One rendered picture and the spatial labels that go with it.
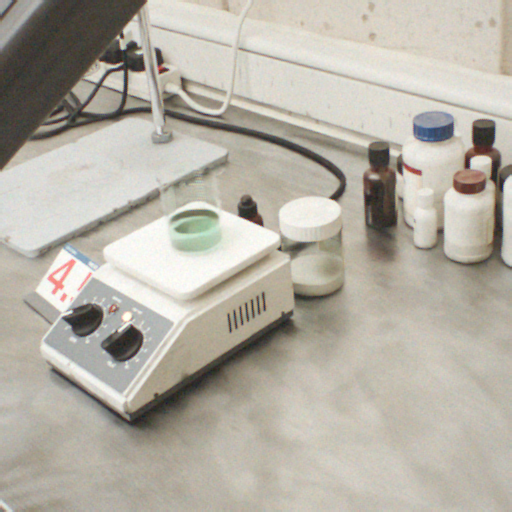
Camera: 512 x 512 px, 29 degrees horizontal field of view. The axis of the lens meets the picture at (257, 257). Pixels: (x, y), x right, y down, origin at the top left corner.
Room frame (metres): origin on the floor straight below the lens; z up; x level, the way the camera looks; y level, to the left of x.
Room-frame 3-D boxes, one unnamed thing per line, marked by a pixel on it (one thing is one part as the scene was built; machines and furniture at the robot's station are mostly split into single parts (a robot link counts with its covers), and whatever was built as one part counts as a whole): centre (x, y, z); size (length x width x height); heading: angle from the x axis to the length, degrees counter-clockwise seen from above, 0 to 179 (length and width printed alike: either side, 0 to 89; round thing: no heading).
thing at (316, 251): (0.81, -0.05, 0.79); 0.06 x 0.06 x 0.08
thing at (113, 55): (1.41, 0.18, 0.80); 0.07 x 0.04 x 0.02; 131
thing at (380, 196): (0.92, -0.14, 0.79); 0.04 x 0.04 x 0.09
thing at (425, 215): (0.86, -0.17, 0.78); 0.02 x 0.02 x 0.06
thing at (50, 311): (0.82, 0.19, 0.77); 0.09 x 0.06 x 0.04; 35
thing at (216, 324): (0.75, 0.08, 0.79); 0.22 x 0.13 x 0.08; 131
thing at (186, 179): (0.76, 0.05, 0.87); 0.06 x 0.05 x 0.08; 83
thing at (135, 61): (1.37, 0.14, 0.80); 0.07 x 0.04 x 0.02; 131
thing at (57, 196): (1.09, 0.20, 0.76); 0.30 x 0.20 x 0.01; 131
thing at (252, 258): (0.77, 0.06, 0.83); 0.12 x 0.12 x 0.01; 41
